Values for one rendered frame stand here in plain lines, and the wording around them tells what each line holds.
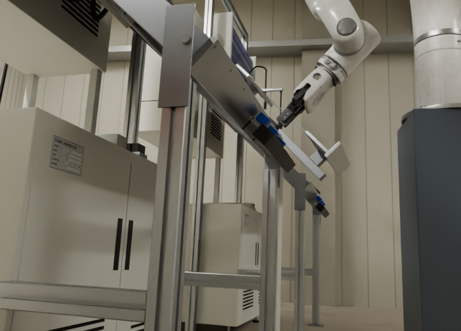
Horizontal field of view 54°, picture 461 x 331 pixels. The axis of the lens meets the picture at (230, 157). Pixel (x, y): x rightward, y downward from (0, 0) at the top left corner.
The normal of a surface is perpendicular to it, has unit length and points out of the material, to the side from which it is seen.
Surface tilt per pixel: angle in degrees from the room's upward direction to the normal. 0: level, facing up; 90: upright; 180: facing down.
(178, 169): 90
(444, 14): 99
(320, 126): 90
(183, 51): 90
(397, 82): 90
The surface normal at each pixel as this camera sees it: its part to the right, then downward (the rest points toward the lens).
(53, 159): 0.96, -0.02
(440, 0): -0.39, 0.25
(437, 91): -0.64, -0.19
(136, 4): -0.28, -0.22
